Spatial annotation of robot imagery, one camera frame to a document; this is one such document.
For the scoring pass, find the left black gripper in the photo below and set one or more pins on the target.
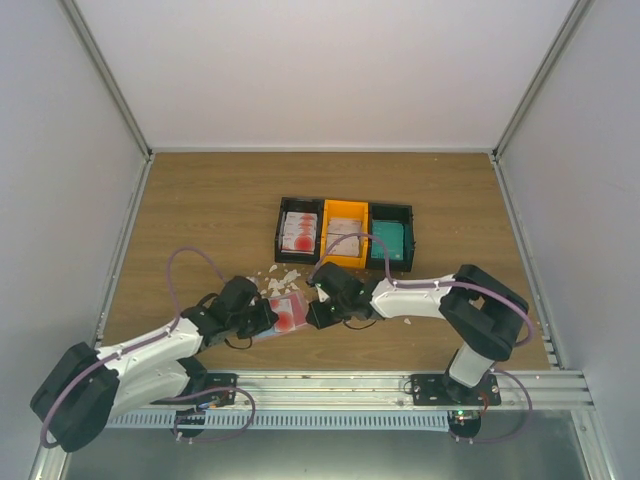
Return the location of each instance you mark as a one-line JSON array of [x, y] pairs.
[[267, 319]]

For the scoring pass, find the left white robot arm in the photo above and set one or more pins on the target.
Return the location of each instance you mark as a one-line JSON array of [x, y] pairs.
[[87, 387]]

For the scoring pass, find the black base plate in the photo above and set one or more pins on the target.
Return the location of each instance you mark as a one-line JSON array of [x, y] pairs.
[[464, 406], [192, 406]]

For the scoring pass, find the pink card holder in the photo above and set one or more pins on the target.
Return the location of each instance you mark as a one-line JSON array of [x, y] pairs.
[[300, 308]]

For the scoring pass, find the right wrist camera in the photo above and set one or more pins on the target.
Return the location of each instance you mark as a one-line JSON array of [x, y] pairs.
[[322, 296]]

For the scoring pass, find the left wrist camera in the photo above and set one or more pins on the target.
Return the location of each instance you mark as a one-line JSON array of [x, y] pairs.
[[254, 281]]

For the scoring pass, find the black card bin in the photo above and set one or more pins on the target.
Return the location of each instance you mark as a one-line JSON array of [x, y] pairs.
[[311, 205], [402, 214]]

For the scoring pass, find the grey slotted cable duct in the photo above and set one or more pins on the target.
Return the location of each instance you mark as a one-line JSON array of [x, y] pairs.
[[287, 420]]

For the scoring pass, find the orange middle card bin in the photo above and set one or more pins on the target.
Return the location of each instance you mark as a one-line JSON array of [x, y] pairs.
[[358, 210]]

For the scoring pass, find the red white credit card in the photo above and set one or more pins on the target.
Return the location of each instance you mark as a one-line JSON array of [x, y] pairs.
[[285, 318]]

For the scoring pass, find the red white cards stack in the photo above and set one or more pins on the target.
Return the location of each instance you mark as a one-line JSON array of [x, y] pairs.
[[299, 232]]

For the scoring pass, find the aluminium front rail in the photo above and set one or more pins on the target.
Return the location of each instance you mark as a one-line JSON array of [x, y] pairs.
[[374, 390]]

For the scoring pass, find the teal cards stack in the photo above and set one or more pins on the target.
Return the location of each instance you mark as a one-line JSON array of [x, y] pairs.
[[391, 233]]

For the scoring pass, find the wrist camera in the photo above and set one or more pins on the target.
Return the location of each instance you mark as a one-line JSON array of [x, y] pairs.
[[322, 296], [254, 281]]

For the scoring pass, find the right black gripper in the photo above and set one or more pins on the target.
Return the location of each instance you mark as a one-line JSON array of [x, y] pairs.
[[318, 319]]

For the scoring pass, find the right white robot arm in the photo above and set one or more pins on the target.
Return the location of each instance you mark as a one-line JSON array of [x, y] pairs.
[[490, 318]]

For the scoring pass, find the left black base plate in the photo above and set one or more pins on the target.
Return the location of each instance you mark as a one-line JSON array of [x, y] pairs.
[[192, 406]]

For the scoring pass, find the black right card bin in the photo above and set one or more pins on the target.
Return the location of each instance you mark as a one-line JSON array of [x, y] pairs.
[[402, 214]]

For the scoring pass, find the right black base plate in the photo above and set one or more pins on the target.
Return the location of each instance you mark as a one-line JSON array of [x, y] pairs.
[[464, 406]]

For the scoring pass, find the black left card bin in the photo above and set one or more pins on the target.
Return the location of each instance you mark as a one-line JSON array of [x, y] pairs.
[[311, 205]]

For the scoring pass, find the white cards in orange bin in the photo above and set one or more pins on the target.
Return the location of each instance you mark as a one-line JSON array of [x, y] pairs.
[[341, 238]]

